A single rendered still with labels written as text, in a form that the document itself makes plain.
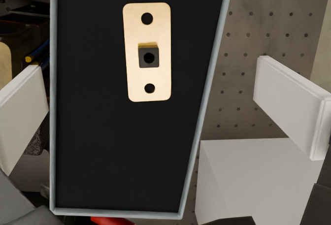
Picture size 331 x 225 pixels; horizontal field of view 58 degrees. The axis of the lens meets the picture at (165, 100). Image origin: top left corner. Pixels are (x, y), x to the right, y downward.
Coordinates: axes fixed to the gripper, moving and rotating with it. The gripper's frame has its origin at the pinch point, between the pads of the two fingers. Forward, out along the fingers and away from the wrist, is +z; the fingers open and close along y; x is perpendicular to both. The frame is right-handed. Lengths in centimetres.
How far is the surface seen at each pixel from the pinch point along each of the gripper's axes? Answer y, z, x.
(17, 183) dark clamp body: -17.0, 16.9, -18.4
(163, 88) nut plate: 1.3, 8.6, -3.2
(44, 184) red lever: -13.5, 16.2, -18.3
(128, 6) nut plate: -1.4, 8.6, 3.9
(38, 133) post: -12.5, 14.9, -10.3
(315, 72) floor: 92, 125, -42
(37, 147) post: -12.9, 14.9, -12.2
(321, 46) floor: 92, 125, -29
